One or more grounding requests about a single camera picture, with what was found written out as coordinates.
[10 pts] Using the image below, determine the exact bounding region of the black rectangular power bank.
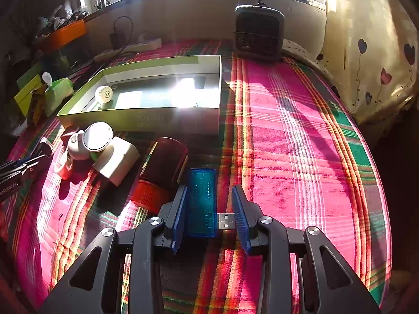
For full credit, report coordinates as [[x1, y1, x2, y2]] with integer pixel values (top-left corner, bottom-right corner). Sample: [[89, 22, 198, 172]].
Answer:
[[31, 137, 53, 158]]

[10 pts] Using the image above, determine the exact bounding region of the white round plug adapter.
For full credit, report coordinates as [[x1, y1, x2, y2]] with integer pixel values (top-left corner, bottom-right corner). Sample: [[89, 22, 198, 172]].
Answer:
[[67, 122, 113, 161]]

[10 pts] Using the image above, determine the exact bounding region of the white wall charger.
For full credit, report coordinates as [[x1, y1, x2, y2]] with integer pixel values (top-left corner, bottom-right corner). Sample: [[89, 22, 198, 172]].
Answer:
[[93, 136, 140, 186]]

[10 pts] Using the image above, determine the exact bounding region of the small white cylinder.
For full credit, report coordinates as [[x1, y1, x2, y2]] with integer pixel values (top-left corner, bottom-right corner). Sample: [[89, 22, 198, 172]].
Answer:
[[95, 85, 113, 104]]

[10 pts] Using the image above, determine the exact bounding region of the blue usb stick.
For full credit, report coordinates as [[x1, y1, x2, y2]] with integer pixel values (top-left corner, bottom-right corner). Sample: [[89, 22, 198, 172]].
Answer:
[[185, 169, 235, 238]]

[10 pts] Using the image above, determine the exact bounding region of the brown bottle red cap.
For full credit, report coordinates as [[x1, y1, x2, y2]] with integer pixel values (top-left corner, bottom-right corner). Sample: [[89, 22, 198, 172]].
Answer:
[[131, 137, 189, 214]]

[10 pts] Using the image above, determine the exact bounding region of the yellow snack packet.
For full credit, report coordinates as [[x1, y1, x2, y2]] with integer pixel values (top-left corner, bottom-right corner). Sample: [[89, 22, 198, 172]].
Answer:
[[27, 83, 48, 126]]

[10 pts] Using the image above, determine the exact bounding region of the yellow green box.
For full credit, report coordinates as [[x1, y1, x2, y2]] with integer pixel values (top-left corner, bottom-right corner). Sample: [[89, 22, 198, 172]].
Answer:
[[14, 63, 43, 118]]

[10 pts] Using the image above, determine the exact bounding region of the green tissue pack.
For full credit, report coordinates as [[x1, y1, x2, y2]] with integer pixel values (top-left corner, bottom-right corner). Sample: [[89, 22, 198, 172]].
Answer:
[[42, 72, 74, 117]]

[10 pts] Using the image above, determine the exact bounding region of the orange tray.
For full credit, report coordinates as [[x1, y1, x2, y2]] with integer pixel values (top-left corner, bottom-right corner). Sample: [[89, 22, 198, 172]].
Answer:
[[35, 20, 87, 55]]

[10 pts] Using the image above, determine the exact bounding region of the green white cardboard box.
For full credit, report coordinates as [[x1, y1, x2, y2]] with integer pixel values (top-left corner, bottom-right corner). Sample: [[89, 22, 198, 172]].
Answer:
[[57, 55, 222, 135]]

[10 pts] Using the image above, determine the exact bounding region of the white power strip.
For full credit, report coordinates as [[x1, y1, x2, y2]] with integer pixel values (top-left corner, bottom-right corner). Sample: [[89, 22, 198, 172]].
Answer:
[[94, 38, 162, 63]]

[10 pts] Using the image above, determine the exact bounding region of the heart pattern curtain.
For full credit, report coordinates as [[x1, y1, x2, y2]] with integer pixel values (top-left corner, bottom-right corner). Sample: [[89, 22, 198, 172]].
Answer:
[[317, 0, 418, 124]]

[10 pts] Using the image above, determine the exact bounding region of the black small fan heater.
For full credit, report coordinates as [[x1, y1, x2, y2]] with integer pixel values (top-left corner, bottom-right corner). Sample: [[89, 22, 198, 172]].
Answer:
[[234, 3, 285, 62]]

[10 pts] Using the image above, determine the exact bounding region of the black charger with cable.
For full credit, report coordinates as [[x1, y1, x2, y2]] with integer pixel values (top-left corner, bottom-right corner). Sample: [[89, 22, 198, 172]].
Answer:
[[109, 16, 134, 50]]

